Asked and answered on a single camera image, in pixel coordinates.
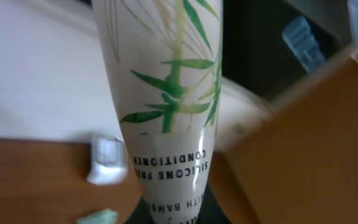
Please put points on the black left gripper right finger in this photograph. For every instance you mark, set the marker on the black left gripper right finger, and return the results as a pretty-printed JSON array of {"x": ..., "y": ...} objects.
[{"x": 210, "y": 211}]

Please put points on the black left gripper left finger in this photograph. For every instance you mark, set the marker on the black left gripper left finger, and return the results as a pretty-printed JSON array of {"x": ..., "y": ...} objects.
[{"x": 141, "y": 214}]

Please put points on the teal wipes packet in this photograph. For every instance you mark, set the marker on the teal wipes packet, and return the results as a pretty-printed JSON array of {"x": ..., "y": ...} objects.
[{"x": 106, "y": 216}]

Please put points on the white bamboo conditioner tube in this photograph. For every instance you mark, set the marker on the white bamboo conditioner tube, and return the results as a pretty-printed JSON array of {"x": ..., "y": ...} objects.
[{"x": 163, "y": 59}]

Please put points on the white barcode scanner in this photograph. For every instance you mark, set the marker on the white barcode scanner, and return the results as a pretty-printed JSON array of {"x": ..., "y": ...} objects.
[{"x": 108, "y": 160}]

